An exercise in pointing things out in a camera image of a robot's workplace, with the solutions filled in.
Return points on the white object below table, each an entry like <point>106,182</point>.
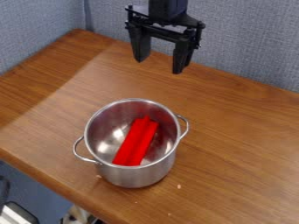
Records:
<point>77,216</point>

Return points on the red plastic block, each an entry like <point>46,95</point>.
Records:
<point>132,150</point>

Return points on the stainless steel pot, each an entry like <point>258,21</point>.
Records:
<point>104,134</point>

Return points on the grey box below table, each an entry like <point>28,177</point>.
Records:
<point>16,215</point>

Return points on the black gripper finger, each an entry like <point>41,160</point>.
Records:
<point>181,55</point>
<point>140,42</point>

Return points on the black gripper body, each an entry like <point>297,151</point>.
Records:
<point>168,12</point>

